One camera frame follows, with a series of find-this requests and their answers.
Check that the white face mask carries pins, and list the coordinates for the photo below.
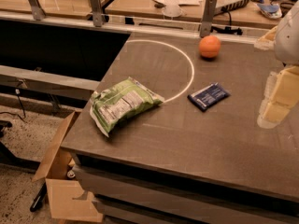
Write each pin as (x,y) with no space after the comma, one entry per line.
(172,11)

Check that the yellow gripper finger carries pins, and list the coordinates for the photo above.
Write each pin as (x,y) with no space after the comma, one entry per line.
(281,94)
(266,42)

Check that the grey metal bracket right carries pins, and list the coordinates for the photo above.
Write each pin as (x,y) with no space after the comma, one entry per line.
(208,14)

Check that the blue and white mask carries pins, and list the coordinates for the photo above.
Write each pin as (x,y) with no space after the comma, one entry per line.
(270,11)

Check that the dark blue snack packet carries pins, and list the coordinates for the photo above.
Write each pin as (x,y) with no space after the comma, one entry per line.
(208,96)

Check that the orange fruit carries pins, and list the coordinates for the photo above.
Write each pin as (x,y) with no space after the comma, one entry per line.
(209,46)

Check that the open cardboard box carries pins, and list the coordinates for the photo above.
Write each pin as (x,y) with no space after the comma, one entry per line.
(67,199)

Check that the grey metal bracket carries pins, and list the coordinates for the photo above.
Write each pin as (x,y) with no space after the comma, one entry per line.
(37,11)
(208,14)
(97,13)

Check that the grey power strip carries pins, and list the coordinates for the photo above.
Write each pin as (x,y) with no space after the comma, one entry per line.
(229,5)

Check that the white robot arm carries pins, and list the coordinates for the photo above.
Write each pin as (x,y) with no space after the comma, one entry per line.
(286,44)

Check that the grey metal bracket left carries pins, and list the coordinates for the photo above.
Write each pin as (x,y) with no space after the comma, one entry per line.
(37,11)

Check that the green chip bag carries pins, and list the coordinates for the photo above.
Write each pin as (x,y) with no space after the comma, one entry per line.
(120,102)

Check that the grey metal bracket middle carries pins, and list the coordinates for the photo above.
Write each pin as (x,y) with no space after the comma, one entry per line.
(97,13)

